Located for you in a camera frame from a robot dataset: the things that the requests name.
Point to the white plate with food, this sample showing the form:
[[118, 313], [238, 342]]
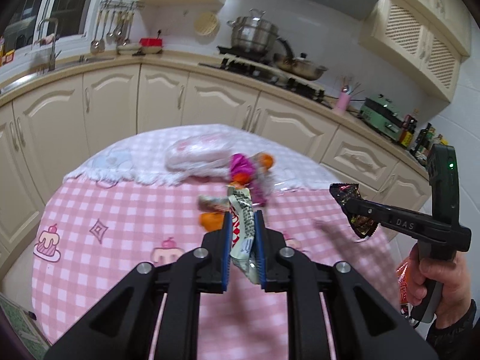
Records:
[[127, 48]]

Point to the white orange snack packet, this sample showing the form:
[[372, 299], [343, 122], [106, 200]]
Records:
[[213, 202]]

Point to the row of cream upper cabinets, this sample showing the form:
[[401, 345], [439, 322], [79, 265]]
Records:
[[442, 3]]

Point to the black snack wrapper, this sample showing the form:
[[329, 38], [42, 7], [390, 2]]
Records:
[[350, 193]]

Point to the stainless steamer pot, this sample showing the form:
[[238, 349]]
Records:
[[253, 33]]

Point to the cluster of dark condiment bottles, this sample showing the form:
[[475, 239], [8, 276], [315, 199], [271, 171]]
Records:
[[425, 142]]

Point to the black induction cooker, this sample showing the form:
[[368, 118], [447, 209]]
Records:
[[234, 50]]

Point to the green electric cooker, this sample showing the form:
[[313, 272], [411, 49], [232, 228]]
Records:
[[382, 120]]

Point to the small yellow jar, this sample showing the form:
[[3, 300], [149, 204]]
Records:
[[9, 57]]

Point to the green patterned floor mat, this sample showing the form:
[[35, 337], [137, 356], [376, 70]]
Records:
[[18, 318]]

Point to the round table, pink tablecloth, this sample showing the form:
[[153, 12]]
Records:
[[123, 232]]

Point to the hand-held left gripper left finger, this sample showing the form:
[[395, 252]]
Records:
[[226, 255]]

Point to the pink utensil cup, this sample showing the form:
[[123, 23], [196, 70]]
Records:
[[343, 104]]

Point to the person's right hand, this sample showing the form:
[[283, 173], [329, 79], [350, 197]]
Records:
[[455, 285]]

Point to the row of hanging metal utensils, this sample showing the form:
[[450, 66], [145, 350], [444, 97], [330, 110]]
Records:
[[97, 45]]

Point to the bundle of chopsticks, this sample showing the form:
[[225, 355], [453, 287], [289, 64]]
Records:
[[350, 88]]

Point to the yellow round strainer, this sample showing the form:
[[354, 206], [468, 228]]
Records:
[[206, 23]]

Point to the sliding kitchen window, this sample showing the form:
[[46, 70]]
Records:
[[67, 3]]

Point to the person's right forearm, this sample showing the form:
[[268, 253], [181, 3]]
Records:
[[457, 341]]

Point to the clear plastic bag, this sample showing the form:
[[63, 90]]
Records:
[[198, 155]]

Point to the steel wok with lid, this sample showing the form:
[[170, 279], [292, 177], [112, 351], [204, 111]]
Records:
[[303, 68]]

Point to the white grey snack wrapper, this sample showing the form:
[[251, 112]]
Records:
[[242, 232]]

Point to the orange foil wrapper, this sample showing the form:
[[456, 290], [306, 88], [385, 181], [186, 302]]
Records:
[[267, 160]]

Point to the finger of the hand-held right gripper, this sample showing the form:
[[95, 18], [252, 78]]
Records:
[[365, 207], [369, 219]]

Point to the pink rag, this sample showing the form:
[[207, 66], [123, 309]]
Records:
[[48, 39]]

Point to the beige kitchen countertop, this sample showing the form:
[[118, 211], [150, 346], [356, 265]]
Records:
[[168, 63]]

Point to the clear cellophane wrapper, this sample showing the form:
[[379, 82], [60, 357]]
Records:
[[259, 187]]

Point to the black gas stove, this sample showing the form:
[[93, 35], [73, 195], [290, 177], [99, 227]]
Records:
[[243, 68]]

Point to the orange red snack packet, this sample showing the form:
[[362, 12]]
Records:
[[405, 288]]

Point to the steel kitchen faucet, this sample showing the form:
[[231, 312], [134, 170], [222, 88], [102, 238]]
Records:
[[52, 45]]

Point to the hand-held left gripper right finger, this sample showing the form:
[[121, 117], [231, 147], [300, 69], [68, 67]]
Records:
[[259, 255]]

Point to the red bowl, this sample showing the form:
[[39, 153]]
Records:
[[152, 43]]

